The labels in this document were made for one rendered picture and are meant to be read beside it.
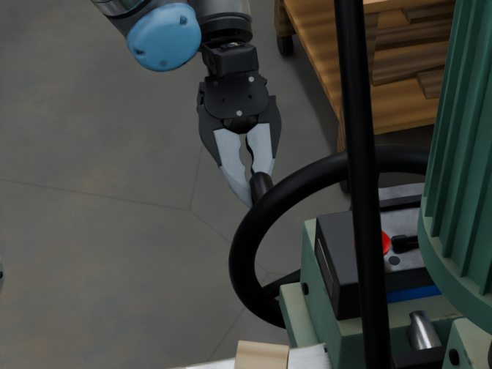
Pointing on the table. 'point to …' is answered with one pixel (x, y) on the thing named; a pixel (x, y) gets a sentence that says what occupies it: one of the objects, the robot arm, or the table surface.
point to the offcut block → (261, 356)
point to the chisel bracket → (467, 346)
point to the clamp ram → (421, 345)
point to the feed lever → (363, 181)
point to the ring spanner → (400, 201)
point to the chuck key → (403, 240)
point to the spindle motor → (462, 170)
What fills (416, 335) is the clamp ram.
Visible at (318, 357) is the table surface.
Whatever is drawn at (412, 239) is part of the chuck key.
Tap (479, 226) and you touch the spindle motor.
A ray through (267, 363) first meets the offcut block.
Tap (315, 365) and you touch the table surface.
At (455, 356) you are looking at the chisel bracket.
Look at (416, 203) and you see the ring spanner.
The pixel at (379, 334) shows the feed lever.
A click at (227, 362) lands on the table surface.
